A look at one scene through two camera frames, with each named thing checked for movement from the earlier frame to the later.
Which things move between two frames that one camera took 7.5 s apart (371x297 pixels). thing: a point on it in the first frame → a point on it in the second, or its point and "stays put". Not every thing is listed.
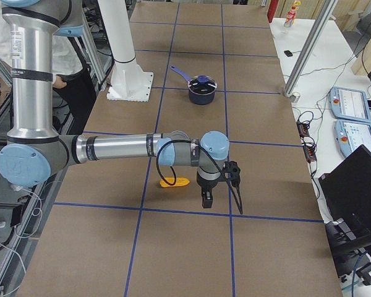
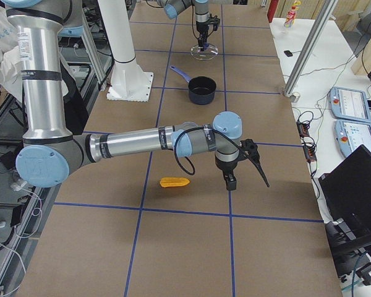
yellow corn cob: [180, 181] stays put
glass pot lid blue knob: [203, 78] → [209, 52]
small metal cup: [295, 96] stays put
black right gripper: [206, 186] → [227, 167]
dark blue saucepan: [201, 88] stays put
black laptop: [353, 193] stays put
